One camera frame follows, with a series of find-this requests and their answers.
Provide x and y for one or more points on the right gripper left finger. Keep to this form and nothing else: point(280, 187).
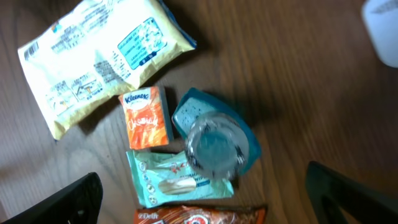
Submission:
point(79, 202)

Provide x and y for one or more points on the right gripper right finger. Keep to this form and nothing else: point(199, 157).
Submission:
point(330, 192)

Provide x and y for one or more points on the light blue wipes packet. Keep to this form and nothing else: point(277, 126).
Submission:
point(161, 178)

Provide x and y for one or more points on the red Top chocolate bar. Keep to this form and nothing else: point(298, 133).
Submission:
point(200, 215)

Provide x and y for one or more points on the small orange tissue pack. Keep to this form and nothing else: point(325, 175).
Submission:
point(147, 118)

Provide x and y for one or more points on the blue mouthwash bottle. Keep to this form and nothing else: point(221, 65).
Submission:
point(218, 142)

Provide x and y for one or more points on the white printed refill pouch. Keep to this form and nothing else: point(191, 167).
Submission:
point(98, 50)

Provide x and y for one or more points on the white barcode scanner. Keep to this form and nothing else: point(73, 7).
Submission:
point(380, 20)

